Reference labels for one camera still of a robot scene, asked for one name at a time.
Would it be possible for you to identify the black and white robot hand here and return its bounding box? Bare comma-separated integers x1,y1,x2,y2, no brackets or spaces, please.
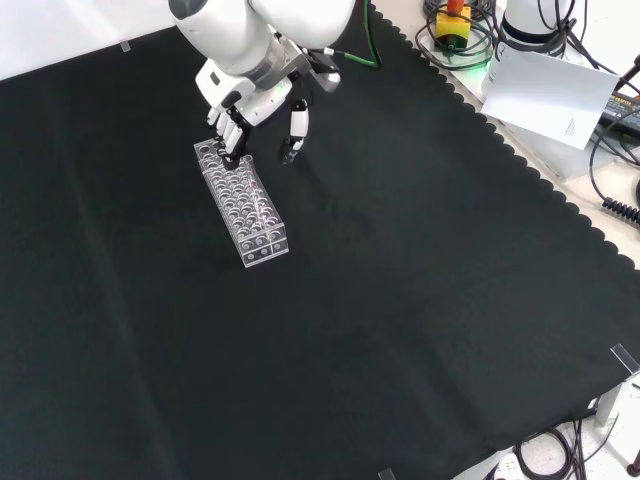
194,59,310,170

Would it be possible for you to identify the clear glass test tube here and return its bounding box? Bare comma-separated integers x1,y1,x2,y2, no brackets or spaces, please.
240,154,277,249

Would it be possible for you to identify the clear test tube rack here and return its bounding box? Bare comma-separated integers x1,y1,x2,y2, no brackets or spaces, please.
193,139,291,270

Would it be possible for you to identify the black cloth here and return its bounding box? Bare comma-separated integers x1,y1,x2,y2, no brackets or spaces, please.
0,0,640,480

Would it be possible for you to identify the yellow stop button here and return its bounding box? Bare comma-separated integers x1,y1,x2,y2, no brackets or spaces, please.
433,0,472,51

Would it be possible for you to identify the pale board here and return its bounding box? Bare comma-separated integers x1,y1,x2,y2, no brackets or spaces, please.
480,44,621,151

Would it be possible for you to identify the white box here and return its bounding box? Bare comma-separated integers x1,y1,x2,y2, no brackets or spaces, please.
494,115,601,180

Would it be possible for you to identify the black power adapter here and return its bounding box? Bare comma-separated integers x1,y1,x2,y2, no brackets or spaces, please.
597,92,640,135

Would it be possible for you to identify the white power strip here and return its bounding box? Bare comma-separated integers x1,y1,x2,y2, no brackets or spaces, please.
491,451,522,480

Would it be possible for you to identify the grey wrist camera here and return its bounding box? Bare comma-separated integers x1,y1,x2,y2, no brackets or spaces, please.
298,46,343,94

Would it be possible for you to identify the green cable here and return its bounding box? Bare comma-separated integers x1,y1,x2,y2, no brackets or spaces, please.
331,0,385,70

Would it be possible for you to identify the black cable loop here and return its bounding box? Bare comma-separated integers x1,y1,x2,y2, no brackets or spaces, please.
413,0,501,72

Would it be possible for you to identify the black thin cable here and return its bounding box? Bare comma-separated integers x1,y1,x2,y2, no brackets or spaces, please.
587,113,640,202

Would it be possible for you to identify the black cable with plug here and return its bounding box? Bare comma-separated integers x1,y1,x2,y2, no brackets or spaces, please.
611,51,640,94

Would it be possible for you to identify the black coiled cable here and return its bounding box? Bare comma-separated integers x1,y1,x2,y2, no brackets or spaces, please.
601,196,640,224

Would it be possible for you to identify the black cable bundle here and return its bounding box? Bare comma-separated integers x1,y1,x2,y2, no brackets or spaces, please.
514,418,617,480

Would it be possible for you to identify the white metal bracket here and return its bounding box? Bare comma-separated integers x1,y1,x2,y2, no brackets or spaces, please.
593,378,640,469

